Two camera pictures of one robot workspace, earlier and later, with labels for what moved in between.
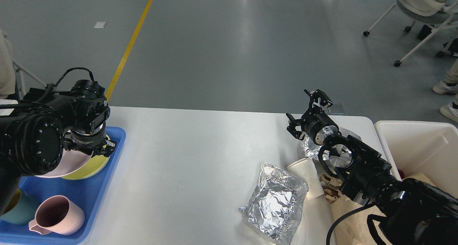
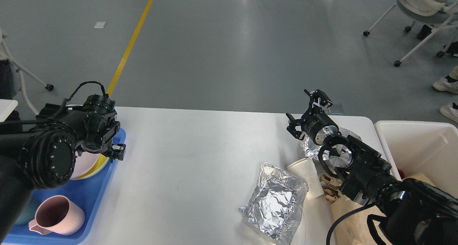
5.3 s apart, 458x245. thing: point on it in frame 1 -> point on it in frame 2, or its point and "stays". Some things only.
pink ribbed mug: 57,214 stays
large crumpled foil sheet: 275,210 stays
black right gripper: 316,125 stays
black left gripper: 92,137 -> 118,151
